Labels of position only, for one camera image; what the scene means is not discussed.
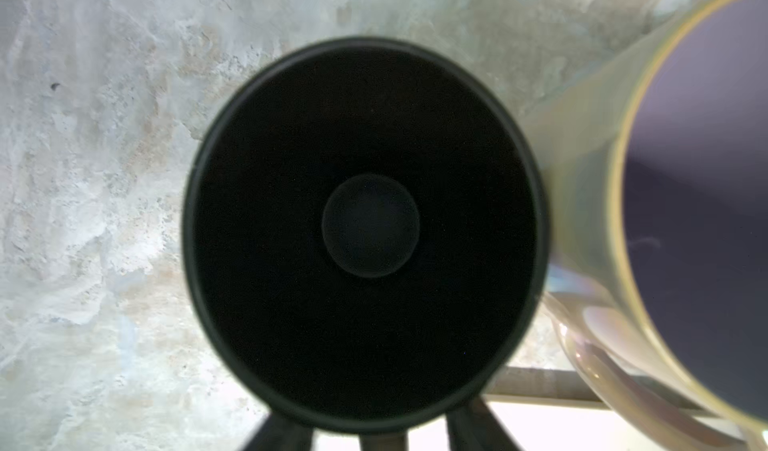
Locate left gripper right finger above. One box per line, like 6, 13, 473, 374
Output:
445, 397, 521, 451

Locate small white black-handled mug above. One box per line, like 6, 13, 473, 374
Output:
181, 37, 550, 450

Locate pink iridescent mug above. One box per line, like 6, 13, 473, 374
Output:
522, 0, 767, 450

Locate pink rectangular tray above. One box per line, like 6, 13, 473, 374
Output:
311, 365, 745, 451

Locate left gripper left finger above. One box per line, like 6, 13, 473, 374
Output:
242, 412, 315, 451

